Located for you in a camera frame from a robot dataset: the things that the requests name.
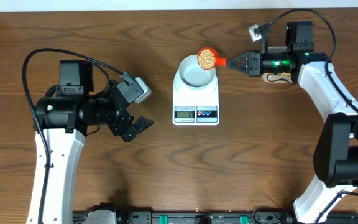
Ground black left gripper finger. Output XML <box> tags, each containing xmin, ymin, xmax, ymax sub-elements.
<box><xmin>121</xmin><ymin>116</ymin><xmax>154</xmax><ymax>142</ymax></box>
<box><xmin>120</xmin><ymin>71</ymin><xmax>135</xmax><ymax>87</ymax></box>

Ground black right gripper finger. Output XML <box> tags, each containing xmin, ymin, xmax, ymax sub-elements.
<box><xmin>226</xmin><ymin>51</ymin><xmax>249</xmax><ymax>65</ymax></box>
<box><xmin>227</xmin><ymin>64</ymin><xmax>249</xmax><ymax>73</ymax></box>

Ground red measuring scoop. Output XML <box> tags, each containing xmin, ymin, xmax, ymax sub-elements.
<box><xmin>197</xmin><ymin>47</ymin><xmax>227</xmax><ymax>69</ymax></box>

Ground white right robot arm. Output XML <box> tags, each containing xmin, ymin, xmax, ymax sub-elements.
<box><xmin>225</xmin><ymin>21</ymin><xmax>358</xmax><ymax>223</ymax></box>

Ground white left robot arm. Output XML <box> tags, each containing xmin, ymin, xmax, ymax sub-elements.
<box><xmin>27</xmin><ymin>60</ymin><xmax>154</xmax><ymax>223</ymax></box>

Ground white digital kitchen scale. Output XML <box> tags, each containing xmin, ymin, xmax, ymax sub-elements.
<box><xmin>172</xmin><ymin>71</ymin><xmax>219</xmax><ymax>126</ymax></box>

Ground light grey bowl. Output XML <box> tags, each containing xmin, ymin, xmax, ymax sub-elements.
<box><xmin>178</xmin><ymin>55</ymin><xmax>216</xmax><ymax>88</ymax></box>

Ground clear plastic container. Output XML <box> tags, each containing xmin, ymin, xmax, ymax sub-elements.
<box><xmin>262</xmin><ymin>47</ymin><xmax>293</xmax><ymax>84</ymax></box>

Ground pile of soybeans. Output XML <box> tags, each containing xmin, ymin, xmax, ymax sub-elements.
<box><xmin>272</xmin><ymin>72</ymin><xmax>291</xmax><ymax>77</ymax></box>

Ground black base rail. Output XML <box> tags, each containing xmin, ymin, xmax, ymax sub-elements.
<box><xmin>72</xmin><ymin>202</ymin><xmax>358</xmax><ymax>224</ymax></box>

